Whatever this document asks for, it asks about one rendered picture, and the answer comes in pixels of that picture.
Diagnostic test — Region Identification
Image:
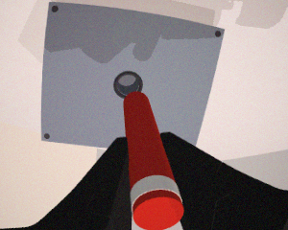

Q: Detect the grey sloped panel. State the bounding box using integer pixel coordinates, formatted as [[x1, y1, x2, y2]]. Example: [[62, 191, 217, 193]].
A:
[[40, 1, 225, 149]]

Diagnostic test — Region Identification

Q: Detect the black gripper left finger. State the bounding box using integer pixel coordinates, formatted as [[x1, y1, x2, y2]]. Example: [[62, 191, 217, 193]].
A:
[[0, 137, 132, 230]]

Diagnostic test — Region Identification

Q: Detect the red peg with white band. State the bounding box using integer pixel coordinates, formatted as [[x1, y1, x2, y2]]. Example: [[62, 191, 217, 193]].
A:
[[124, 91, 185, 230]]

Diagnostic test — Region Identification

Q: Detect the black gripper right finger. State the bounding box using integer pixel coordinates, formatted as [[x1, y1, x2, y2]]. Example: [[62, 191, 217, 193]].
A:
[[160, 131, 288, 230]]

